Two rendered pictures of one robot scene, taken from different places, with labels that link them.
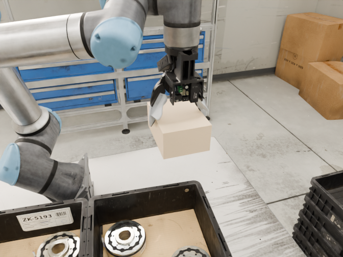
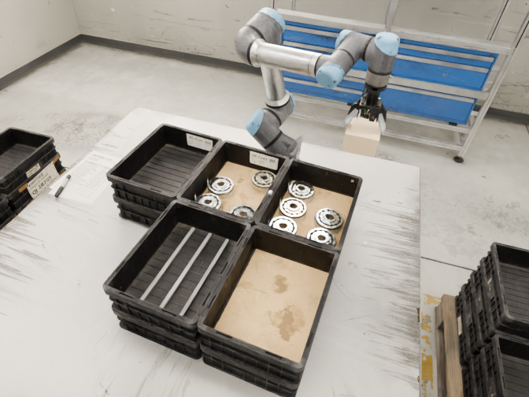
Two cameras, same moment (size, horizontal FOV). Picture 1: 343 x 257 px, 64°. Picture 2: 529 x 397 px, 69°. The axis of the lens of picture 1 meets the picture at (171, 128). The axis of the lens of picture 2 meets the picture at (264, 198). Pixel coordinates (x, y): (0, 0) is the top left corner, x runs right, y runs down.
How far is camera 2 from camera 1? 0.81 m
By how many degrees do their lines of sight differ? 26
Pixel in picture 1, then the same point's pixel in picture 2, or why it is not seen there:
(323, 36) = not seen: outside the picture
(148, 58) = (413, 68)
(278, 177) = not seen: hidden behind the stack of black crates
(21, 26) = (290, 53)
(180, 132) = (356, 137)
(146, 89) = (397, 101)
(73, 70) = not seen: hidden behind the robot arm
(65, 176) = (283, 143)
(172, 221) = (334, 197)
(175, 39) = (369, 79)
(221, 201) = (385, 211)
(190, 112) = (373, 128)
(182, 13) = (377, 66)
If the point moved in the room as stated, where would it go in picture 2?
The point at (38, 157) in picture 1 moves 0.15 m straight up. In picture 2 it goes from (271, 124) to (274, 94)
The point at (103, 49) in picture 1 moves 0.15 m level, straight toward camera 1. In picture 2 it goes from (321, 77) to (308, 100)
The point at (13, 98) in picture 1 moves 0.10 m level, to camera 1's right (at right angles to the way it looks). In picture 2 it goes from (272, 80) to (293, 87)
